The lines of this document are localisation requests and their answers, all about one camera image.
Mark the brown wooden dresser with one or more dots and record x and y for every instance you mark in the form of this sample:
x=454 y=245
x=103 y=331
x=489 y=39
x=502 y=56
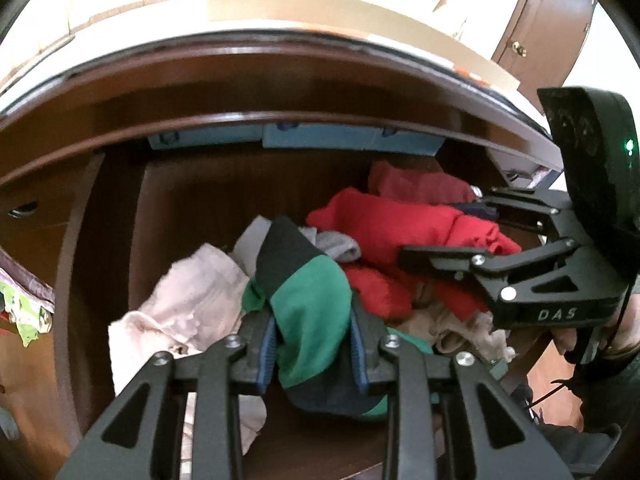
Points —
x=150 y=85

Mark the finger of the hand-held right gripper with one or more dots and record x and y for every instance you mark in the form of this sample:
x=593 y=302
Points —
x=440 y=259
x=520 y=207

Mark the person's right hand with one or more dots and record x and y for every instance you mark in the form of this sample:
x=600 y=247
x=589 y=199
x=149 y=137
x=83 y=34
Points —
x=564 y=342

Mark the green and purple printed cloth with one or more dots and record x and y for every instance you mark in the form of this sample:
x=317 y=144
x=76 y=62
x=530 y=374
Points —
x=25 y=310

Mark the person's dark clothing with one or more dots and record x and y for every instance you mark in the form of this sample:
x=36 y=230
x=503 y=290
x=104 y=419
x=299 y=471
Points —
x=575 y=450

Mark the brown wooden drawer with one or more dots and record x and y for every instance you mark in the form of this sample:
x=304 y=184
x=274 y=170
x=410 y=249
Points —
x=200 y=200

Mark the grey underwear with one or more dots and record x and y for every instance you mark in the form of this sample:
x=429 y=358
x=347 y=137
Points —
x=335 y=247

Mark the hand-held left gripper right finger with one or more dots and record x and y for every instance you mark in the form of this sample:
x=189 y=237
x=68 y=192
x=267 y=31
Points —
x=357 y=355

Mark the pale beige pink underwear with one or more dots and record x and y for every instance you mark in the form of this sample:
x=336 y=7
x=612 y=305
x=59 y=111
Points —
x=190 y=290

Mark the beige cardboard tray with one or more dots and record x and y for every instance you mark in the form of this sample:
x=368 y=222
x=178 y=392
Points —
x=300 y=5

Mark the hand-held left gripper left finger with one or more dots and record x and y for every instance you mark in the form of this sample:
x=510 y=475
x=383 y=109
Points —
x=267 y=355

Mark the beige cloth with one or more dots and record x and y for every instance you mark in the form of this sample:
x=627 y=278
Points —
x=450 y=332

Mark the light blue box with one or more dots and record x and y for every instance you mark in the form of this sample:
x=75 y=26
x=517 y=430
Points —
x=340 y=137
x=210 y=139

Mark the brass door knob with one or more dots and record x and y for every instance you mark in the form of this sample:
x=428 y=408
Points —
x=520 y=50

